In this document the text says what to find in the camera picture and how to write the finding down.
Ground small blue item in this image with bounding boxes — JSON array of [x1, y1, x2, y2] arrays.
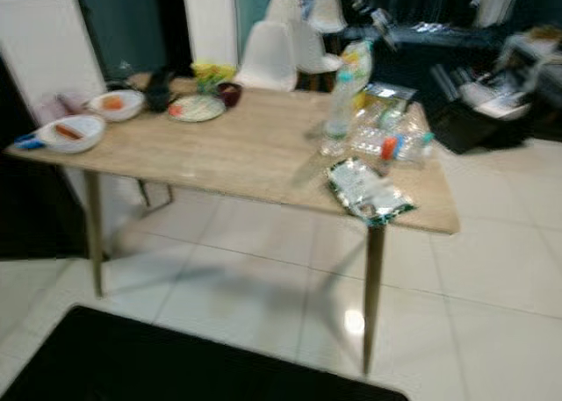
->
[[13, 133, 47, 150]]

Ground white bowl with sausage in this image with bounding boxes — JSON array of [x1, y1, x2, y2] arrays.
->
[[38, 114, 108, 154]]

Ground white bowl orange food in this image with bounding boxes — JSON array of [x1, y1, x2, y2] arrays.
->
[[88, 89, 146, 123]]

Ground maroon bowl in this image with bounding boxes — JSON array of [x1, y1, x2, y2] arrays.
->
[[215, 82, 243, 108]]

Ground green foil snack pouch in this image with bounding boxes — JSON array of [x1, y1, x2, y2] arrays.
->
[[325, 157, 416, 226]]

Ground floral print plate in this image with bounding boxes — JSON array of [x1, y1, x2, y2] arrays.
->
[[167, 94, 227, 124]]

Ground black floor bag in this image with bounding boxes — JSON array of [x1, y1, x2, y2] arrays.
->
[[430, 76, 528, 154]]

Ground metallic tin box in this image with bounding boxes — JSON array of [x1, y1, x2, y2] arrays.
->
[[364, 82, 418, 112]]

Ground black floor mat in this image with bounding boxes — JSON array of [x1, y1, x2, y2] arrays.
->
[[0, 304, 409, 401]]

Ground green yellow noodle cup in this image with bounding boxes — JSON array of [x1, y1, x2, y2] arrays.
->
[[211, 61, 236, 90], [191, 63, 215, 95]]

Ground white door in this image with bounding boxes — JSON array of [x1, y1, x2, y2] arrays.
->
[[0, 0, 108, 218]]

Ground pale pink packet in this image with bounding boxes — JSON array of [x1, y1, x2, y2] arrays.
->
[[44, 92, 87, 121]]

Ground plain teal cap water bottle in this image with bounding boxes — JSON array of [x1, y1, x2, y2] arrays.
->
[[321, 68, 357, 158]]

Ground light wooden dining table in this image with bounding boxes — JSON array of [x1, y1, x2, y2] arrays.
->
[[4, 72, 460, 376]]

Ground blue label water bottle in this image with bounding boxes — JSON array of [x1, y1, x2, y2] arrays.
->
[[351, 127, 431, 163]]

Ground orange capped sauce bottle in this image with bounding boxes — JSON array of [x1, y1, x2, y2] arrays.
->
[[379, 135, 399, 162]]

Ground green label water bottle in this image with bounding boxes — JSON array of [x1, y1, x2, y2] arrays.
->
[[362, 103, 436, 139]]

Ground white plastic bag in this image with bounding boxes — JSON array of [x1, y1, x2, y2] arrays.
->
[[461, 68, 532, 121]]

